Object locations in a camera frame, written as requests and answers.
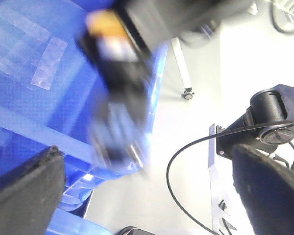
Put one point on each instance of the yellow mushroom push button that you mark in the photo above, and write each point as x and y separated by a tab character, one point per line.
117	85

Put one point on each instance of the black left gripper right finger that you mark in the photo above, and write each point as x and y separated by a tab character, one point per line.
266	189

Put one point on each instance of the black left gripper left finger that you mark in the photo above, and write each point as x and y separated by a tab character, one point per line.
30	193

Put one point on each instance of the lower right blue bin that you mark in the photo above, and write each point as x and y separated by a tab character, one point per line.
65	223

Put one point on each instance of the blue target bin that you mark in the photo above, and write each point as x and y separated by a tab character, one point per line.
51	95

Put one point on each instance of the caster wheel leg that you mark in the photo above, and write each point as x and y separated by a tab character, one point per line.
182	67

